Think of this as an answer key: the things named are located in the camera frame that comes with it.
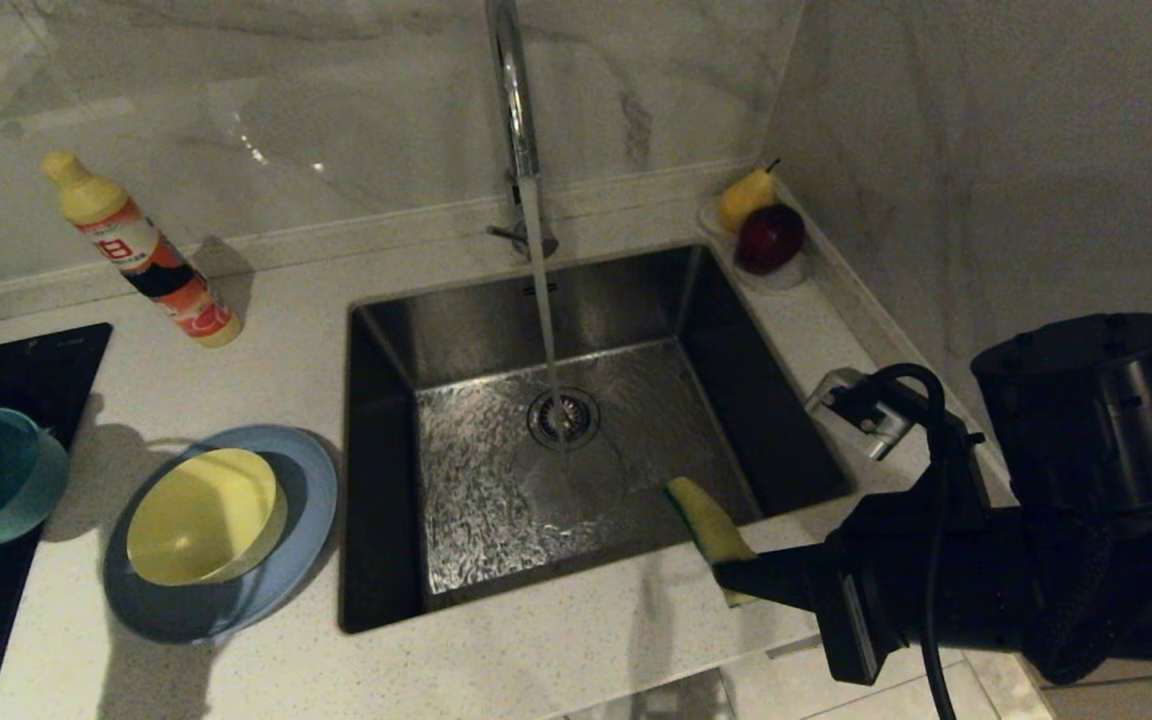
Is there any yellow pear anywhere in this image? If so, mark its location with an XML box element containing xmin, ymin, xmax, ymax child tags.
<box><xmin>716</xmin><ymin>158</ymin><xmax>782</xmax><ymax>233</ymax></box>

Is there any running water stream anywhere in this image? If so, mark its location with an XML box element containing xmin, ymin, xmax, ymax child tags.
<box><xmin>519</xmin><ymin>175</ymin><xmax>569</xmax><ymax>443</ymax></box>

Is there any orange label dish soap bottle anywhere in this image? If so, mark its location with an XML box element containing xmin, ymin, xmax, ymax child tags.
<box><xmin>43</xmin><ymin>150</ymin><xmax>244</xmax><ymax>349</ymax></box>

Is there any chrome faucet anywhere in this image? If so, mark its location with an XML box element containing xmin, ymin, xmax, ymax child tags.
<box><xmin>484</xmin><ymin>0</ymin><xmax>559</xmax><ymax>261</ymax></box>

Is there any yellow bowl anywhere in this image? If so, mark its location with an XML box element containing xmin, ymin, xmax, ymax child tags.
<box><xmin>126</xmin><ymin>448</ymin><xmax>289</xmax><ymax>587</ymax></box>

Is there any stainless steel sink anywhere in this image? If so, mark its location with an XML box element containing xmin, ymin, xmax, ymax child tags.
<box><xmin>339</xmin><ymin>243</ymin><xmax>857</xmax><ymax>634</ymax></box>

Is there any dark red apple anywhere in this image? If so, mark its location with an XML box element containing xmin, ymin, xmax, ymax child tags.
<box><xmin>734</xmin><ymin>203</ymin><xmax>807</xmax><ymax>276</ymax></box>

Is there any round metal drain strainer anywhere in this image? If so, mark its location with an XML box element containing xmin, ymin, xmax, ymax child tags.
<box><xmin>526</xmin><ymin>387</ymin><xmax>603</xmax><ymax>451</ymax></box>

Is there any grey blue plate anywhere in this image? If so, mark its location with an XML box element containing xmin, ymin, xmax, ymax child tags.
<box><xmin>103</xmin><ymin>425</ymin><xmax>339</xmax><ymax>644</ymax></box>

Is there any small white dish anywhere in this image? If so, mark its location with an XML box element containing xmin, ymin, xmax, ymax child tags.
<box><xmin>698</xmin><ymin>198</ymin><xmax>812</xmax><ymax>292</ymax></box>

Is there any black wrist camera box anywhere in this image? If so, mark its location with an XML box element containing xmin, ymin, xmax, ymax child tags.
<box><xmin>806</xmin><ymin>367</ymin><xmax>917</xmax><ymax>463</ymax></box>

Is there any yellow green sponge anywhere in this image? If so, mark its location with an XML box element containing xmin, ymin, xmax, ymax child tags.
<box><xmin>666</xmin><ymin>477</ymin><xmax>759</xmax><ymax>608</ymax></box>

